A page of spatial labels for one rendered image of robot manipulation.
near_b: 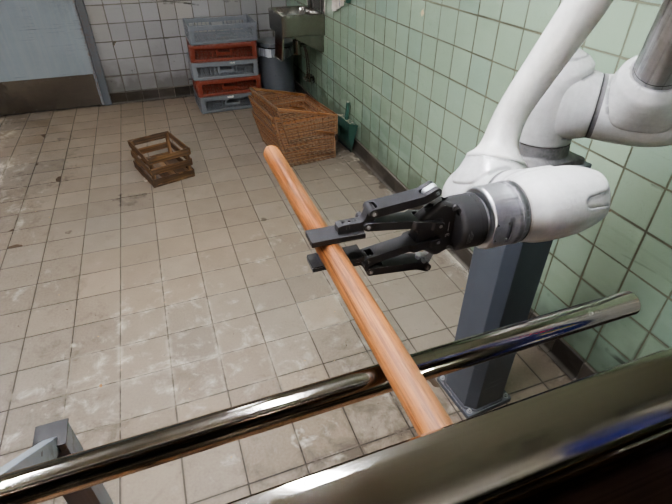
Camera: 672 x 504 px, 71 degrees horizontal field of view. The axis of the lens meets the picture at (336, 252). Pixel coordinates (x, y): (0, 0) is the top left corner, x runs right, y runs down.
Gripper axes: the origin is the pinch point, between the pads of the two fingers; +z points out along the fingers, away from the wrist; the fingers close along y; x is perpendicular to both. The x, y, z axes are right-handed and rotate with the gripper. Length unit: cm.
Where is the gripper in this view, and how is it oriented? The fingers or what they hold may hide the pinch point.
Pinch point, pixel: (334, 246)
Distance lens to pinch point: 59.8
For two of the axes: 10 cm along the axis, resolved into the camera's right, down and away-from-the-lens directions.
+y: 0.0, 8.1, 5.9
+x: -3.2, -5.5, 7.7
